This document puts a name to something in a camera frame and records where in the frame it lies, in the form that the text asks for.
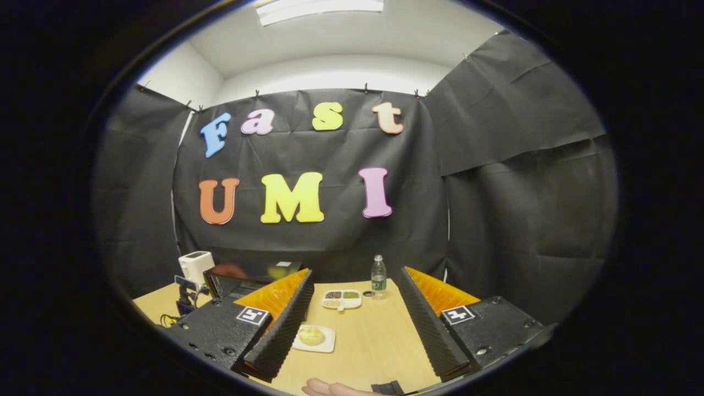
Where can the white toaster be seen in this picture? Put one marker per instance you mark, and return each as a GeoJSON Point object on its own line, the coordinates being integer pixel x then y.
{"type": "Point", "coordinates": [196, 265]}

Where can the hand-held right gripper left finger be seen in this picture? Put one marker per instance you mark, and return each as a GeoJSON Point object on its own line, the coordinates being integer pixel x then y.
{"type": "Point", "coordinates": [286, 322]}

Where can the clear water bottle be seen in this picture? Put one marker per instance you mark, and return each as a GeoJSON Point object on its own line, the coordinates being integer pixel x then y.
{"type": "Point", "coordinates": [378, 278]}

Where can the white square plate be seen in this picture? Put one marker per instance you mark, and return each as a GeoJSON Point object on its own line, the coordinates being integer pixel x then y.
{"type": "Point", "coordinates": [324, 345]}

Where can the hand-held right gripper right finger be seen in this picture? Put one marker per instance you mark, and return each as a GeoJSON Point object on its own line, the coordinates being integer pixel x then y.
{"type": "Point", "coordinates": [426, 324]}

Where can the long ceiling light panel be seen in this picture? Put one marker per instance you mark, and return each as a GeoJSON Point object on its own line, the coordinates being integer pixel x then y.
{"type": "Point", "coordinates": [319, 10]}

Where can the black backdrop cloth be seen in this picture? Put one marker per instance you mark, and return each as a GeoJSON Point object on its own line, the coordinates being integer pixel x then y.
{"type": "Point", "coordinates": [517, 181]}

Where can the white divided condiment dish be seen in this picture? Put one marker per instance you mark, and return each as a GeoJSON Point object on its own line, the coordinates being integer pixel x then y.
{"type": "Point", "coordinates": [342, 300]}

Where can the round yellow bread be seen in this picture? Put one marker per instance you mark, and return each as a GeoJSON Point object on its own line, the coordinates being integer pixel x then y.
{"type": "Point", "coordinates": [311, 336]}

